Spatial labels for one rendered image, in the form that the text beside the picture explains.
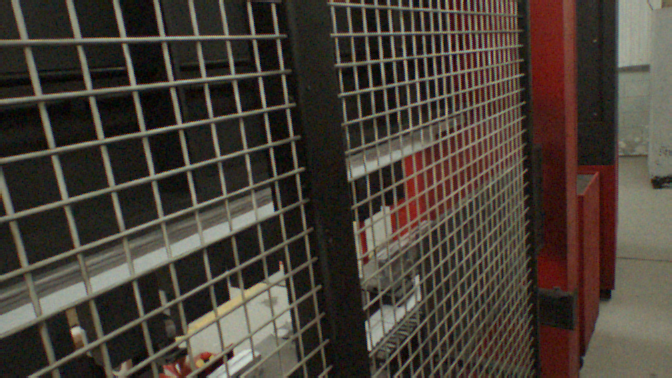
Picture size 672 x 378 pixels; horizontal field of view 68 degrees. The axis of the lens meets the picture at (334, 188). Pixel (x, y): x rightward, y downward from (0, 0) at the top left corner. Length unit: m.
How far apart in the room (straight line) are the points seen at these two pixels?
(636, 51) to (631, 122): 0.98
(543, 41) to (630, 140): 6.25
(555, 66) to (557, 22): 0.17
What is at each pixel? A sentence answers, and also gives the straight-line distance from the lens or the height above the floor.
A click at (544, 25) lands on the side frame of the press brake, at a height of 1.80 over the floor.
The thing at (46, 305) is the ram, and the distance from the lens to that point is 1.09.
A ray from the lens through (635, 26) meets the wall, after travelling 8.22.
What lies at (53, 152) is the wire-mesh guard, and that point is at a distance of 0.27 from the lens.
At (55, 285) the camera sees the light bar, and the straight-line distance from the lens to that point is 0.86.
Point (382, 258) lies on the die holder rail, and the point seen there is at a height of 0.97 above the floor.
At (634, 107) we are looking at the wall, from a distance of 8.30.
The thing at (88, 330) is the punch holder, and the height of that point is 1.26.
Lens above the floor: 1.72
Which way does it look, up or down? 13 degrees down
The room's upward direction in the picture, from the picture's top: 7 degrees counter-clockwise
